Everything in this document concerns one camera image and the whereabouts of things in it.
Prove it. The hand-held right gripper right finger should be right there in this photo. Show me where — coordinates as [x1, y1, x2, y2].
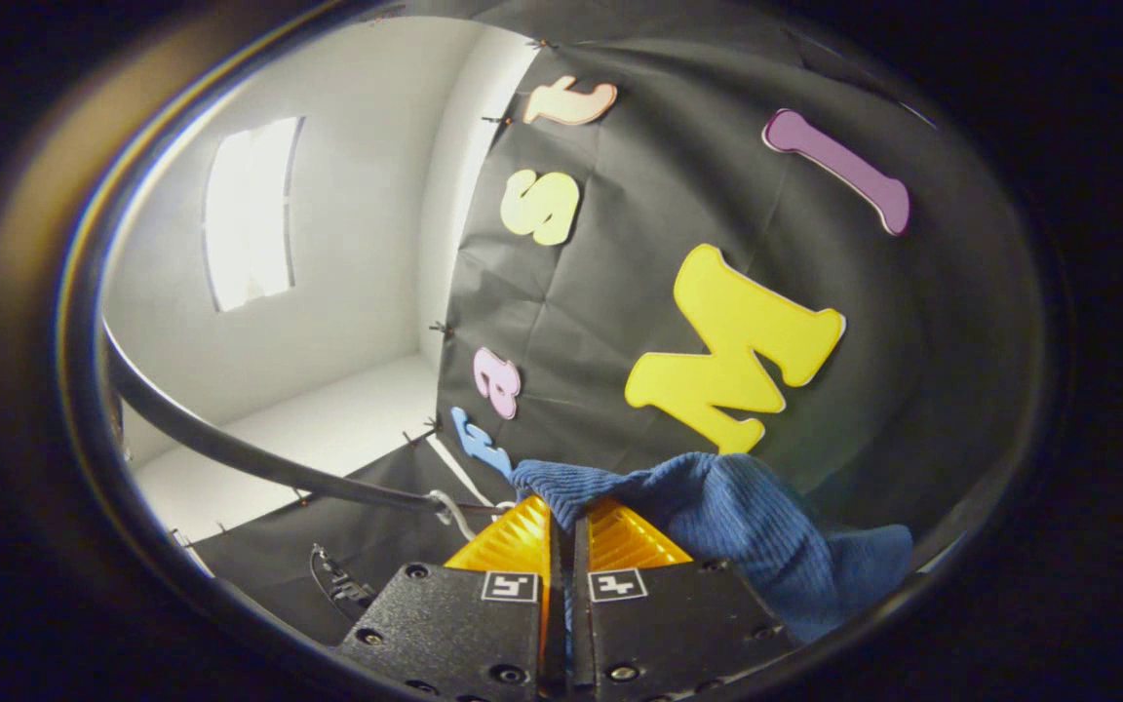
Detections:
[571, 497, 802, 699]

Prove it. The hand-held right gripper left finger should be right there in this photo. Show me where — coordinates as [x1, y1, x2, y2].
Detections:
[337, 495, 563, 702]

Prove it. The blue jacket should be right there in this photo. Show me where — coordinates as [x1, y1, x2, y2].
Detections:
[510, 451, 914, 644]

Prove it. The white clothes hanger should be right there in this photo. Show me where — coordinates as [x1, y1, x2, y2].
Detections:
[423, 488, 516, 543]

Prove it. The black clothes rack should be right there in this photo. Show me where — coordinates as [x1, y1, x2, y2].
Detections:
[101, 327, 450, 516]

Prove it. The ceiling light panel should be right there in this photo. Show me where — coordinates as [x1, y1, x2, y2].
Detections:
[203, 116, 305, 314]

